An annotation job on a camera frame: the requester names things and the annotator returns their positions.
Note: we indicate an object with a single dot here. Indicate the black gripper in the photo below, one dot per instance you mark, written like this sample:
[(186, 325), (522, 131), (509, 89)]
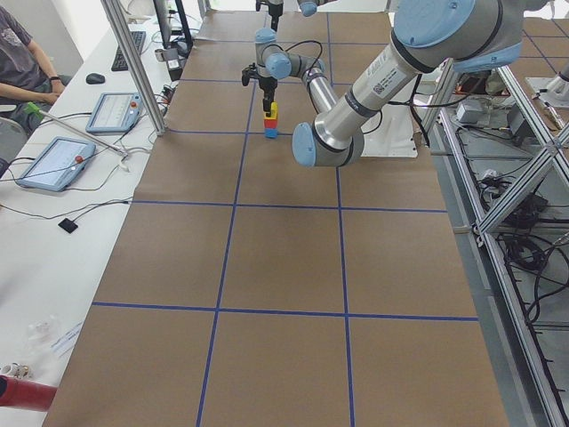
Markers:
[(267, 84)]

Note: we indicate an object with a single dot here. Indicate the yellow block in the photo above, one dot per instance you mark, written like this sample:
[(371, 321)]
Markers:
[(273, 111)]

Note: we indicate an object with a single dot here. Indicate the red block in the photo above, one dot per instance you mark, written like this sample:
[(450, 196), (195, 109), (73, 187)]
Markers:
[(270, 123)]

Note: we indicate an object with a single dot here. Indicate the blue block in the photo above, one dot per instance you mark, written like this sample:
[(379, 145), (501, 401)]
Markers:
[(270, 133)]

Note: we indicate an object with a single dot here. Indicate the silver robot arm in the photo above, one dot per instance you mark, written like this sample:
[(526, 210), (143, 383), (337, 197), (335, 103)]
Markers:
[(275, 8), (476, 35)]

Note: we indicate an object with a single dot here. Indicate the black monitor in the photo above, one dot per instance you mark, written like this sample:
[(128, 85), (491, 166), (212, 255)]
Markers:
[(173, 26)]

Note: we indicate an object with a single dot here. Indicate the far blue teach pendant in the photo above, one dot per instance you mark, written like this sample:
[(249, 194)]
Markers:
[(115, 113)]

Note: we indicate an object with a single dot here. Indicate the blue teach pendant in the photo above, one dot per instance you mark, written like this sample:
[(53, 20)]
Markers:
[(58, 165), (115, 113)]

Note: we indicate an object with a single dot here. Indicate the black computer mouse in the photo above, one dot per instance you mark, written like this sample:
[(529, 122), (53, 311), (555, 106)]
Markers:
[(95, 79)]

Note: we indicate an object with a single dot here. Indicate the brown paper table cover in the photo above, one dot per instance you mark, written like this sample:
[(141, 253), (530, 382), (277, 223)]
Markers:
[(247, 290)]

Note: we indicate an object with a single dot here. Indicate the near blue teach pendant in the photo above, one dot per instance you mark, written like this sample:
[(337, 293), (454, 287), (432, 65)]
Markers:
[(58, 165)]

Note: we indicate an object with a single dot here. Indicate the seated person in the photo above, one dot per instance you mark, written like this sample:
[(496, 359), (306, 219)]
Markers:
[(27, 74)]

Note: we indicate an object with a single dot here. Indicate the small black square pad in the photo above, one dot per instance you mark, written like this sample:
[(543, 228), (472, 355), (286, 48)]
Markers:
[(68, 225)]

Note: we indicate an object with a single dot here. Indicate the red cylinder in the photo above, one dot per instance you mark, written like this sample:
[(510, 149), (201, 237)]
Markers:
[(27, 395)]

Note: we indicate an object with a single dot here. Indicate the white camera mast pedestal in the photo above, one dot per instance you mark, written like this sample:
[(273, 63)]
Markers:
[(388, 129)]

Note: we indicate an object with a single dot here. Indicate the aluminium frame post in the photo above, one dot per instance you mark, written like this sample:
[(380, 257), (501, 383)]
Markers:
[(135, 66)]

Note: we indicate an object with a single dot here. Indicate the metal rod green handle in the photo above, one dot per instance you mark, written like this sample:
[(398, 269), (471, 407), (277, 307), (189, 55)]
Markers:
[(33, 109)]

